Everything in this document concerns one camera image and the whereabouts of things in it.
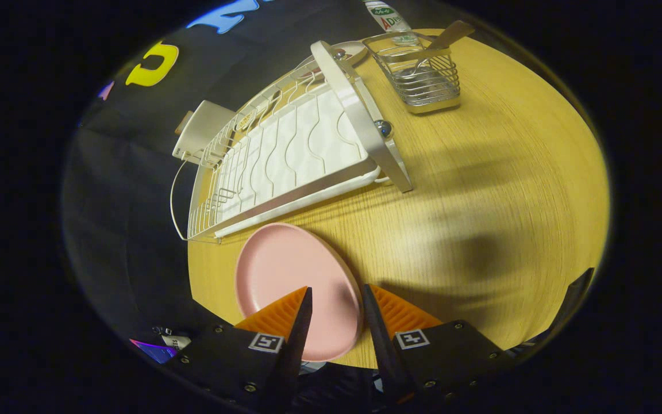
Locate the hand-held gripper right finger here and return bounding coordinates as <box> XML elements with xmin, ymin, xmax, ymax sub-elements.
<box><xmin>362</xmin><ymin>283</ymin><xmax>513</xmax><ymax>406</ymax></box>

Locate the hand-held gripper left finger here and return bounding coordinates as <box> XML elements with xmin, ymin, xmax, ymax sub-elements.
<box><xmin>167</xmin><ymin>286</ymin><xmax>313</xmax><ymax>414</ymax></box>

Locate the pink plate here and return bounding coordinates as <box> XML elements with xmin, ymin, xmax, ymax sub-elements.
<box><xmin>234</xmin><ymin>223</ymin><xmax>364</xmax><ymax>362</ymax></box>

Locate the white wire dish rack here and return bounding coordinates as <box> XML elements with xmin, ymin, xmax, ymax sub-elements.
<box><xmin>170</xmin><ymin>40</ymin><xmax>414</xmax><ymax>244</ymax></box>

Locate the metal wire basket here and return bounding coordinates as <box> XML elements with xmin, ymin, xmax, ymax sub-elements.
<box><xmin>362</xmin><ymin>30</ymin><xmax>461</xmax><ymax>114</ymax></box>

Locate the wooden handled metal spoon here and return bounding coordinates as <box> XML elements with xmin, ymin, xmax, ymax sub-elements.
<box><xmin>409</xmin><ymin>20</ymin><xmax>476</xmax><ymax>78</ymax></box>

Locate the grey round plate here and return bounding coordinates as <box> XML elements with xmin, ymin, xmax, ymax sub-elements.
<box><xmin>308</xmin><ymin>40</ymin><xmax>370</xmax><ymax>78</ymax></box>

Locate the purple lit screen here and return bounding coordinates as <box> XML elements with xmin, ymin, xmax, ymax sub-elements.
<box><xmin>130</xmin><ymin>338</ymin><xmax>178</xmax><ymax>365</ymax></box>

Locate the white ribbed drip tray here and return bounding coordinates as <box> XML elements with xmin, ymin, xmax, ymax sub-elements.
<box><xmin>214</xmin><ymin>86</ymin><xmax>382</xmax><ymax>239</ymax></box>

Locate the black backdrop cloth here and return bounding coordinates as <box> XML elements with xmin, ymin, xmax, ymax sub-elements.
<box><xmin>61</xmin><ymin>0</ymin><xmax>378</xmax><ymax>346</ymax></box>

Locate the white toaster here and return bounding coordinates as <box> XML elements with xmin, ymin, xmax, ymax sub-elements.
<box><xmin>172</xmin><ymin>100</ymin><xmax>237</xmax><ymax>167</ymax></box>

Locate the white green drink bottle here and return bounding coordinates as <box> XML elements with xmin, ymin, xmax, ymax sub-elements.
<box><xmin>364</xmin><ymin>0</ymin><xmax>412</xmax><ymax>32</ymax></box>

